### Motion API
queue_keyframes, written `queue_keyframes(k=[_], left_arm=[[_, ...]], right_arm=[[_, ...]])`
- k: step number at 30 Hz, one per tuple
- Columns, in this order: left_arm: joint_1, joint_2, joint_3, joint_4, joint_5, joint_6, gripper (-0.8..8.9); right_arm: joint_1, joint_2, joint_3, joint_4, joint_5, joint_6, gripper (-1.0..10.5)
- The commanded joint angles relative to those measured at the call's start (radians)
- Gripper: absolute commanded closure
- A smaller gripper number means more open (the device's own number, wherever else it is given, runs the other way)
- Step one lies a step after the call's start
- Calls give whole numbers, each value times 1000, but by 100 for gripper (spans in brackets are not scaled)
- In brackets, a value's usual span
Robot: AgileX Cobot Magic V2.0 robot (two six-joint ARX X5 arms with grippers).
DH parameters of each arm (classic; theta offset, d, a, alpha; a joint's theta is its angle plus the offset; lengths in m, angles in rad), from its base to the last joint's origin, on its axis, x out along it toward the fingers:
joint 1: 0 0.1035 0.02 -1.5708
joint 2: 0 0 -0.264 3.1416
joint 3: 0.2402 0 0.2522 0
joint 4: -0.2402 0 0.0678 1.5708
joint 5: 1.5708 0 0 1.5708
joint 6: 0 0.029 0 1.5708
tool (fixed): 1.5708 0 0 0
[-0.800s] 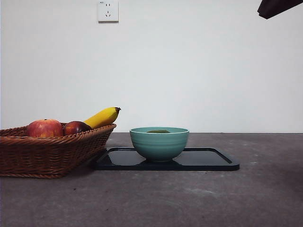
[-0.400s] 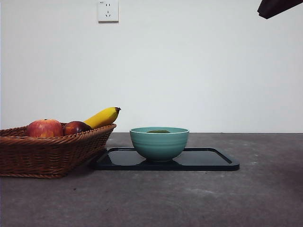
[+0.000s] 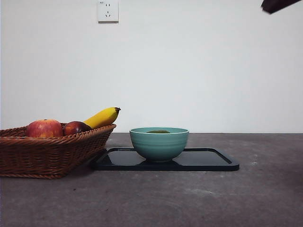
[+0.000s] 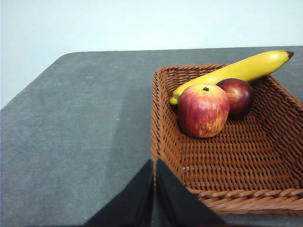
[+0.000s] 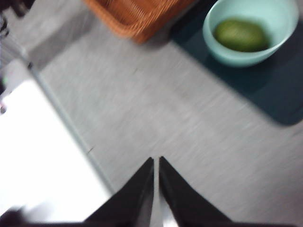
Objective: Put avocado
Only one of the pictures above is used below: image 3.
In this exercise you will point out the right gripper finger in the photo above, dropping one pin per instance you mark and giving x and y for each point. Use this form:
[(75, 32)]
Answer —
[(274, 5)]

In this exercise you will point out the green avocado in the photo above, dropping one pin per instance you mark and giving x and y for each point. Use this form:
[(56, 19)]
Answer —
[(158, 131)]

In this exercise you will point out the teal bowl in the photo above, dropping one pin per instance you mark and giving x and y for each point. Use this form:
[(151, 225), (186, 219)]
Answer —
[(158, 146)]

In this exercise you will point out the black tray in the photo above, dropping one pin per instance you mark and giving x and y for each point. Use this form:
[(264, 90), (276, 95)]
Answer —
[(201, 162)]

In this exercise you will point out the yellow banana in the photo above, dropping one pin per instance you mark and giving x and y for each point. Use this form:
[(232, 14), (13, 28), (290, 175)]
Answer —
[(104, 117)]

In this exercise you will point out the dark red plum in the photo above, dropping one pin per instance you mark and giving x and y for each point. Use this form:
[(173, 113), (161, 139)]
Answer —
[(75, 127)]

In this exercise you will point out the red apple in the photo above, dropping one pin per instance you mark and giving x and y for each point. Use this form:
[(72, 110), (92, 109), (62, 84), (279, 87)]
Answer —
[(45, 128)]

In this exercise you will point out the brown wicker basket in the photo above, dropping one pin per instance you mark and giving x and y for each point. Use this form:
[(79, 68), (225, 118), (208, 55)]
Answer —
[(47, 156)]

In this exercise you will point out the white wall socket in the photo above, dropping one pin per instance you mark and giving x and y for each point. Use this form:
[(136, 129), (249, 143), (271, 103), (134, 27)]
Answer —
[(108, 11)]

